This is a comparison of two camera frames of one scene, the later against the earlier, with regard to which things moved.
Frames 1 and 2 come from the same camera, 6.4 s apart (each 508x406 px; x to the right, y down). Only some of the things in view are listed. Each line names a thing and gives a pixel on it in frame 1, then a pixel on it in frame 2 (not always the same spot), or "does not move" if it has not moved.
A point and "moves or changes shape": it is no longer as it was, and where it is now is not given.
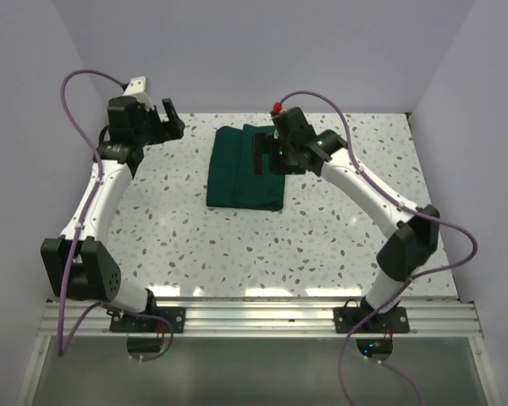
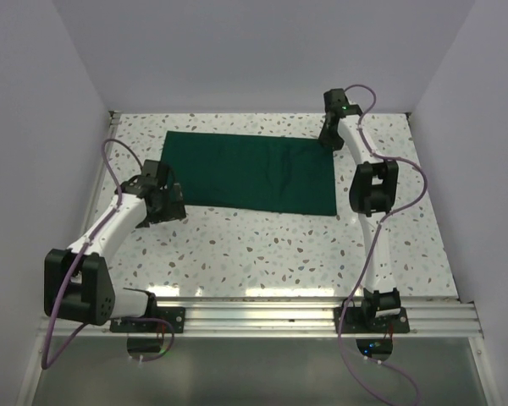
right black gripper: (267, 144) to (325, 139)
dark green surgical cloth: (230, 178) moves or changes shape
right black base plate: (346, 320) does not move
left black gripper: (166, 131) to (173, 210)
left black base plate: (133, 324) does not move
